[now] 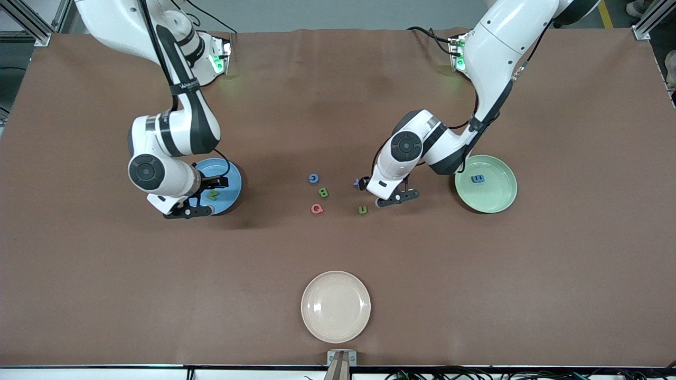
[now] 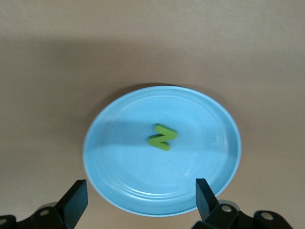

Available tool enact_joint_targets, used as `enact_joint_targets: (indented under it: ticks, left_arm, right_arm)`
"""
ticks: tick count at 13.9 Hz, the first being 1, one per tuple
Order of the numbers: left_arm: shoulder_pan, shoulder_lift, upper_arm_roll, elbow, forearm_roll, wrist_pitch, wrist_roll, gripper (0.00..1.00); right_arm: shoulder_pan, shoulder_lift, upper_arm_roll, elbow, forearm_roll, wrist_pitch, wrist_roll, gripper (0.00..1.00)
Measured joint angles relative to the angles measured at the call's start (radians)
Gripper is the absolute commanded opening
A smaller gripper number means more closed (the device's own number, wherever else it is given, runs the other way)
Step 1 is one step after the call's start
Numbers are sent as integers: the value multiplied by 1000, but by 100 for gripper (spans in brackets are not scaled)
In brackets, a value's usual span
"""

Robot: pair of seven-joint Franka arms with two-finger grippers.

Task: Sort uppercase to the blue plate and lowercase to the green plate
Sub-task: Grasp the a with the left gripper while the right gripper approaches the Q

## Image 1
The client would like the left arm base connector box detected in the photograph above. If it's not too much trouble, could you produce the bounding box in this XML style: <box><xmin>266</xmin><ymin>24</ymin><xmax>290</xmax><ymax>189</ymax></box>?
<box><xmin>448</xmin><ymin>33</ymin><xmax>470</xmax><ymax>72</ymax></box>

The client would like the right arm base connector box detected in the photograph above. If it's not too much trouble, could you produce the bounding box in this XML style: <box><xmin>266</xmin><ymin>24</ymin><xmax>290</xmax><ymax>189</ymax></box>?
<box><xmin>209</xmin><ymin>34</ymin><xmax>233</xmax><ymax>75</ymax></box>

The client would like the blue plate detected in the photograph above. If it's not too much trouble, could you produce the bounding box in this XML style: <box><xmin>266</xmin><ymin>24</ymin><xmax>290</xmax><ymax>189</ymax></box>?
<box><xmin>193</xmin><ymin>158</ymin><xmax>243</xmax><ymax>216</ymax></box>

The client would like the green plate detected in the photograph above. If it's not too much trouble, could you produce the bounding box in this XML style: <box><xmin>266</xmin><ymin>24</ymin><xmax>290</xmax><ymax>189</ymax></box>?
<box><xmin>454</xmin><ymin>154</ymin><xmax>518</xmax><ymax>214</ymax></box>

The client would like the cream plate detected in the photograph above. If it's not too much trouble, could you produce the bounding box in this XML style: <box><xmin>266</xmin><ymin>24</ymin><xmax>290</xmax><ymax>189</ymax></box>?
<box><xmin>301</xmin><ymin>270</ymin><xmax>371</xmax><ymax>344</ymax></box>

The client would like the brown table cover sheet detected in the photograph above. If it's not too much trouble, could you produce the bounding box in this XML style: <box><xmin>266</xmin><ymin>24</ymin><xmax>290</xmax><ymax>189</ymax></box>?
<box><xmin>0</xmin><ymin>27</ymin><xmax>676</xmax><ymax>367</ymax></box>

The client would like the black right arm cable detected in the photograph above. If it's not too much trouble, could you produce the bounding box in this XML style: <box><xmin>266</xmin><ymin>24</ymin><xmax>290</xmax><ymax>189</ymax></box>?
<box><xmin>138</xmin><ymin>0</ymin><xmax>233</xmax><ymax>183</ymax></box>

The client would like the black right base cable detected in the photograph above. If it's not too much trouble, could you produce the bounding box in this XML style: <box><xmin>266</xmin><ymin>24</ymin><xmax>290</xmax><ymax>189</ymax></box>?
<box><xmin>185</xmin><ymin>0</ymin><xmax>237</xmax><ymax>35</ymax></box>

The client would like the black base cable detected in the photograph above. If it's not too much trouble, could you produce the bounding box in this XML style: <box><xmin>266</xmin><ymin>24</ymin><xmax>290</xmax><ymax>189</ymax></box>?
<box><xmin>407</xmin><ymin>25</ymin><xmax>457</xmax><ymax>56</ymax></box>
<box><xmin>185</xmin><ymin>0</ymin><xmax>237</xmax><ymax>35</ymax></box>

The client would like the black left base cable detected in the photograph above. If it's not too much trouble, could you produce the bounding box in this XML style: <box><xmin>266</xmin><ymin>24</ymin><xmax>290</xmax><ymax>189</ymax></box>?
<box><xmin>407</xmin><ymin>25</ymin><xmax>457</xmax><ymax>56</ymax></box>

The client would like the grey camera mounting post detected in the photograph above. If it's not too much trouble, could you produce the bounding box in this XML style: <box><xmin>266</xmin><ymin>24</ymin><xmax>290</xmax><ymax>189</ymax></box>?
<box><xmin>325</xmin><ymin>349</ymin><xmax>358</xmax><ymax>380</ymax></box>

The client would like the aluminium frame post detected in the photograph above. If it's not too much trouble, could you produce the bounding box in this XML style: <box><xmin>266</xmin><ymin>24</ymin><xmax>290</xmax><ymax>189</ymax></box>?
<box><xmin>0</xmin><ymin>0</ymin><xmax>53</xmax><ymax>47</ymax></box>
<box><xmin>631</xmin><ymin>0</ymin><xmax>676</xmax><ymax>41</ymax></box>

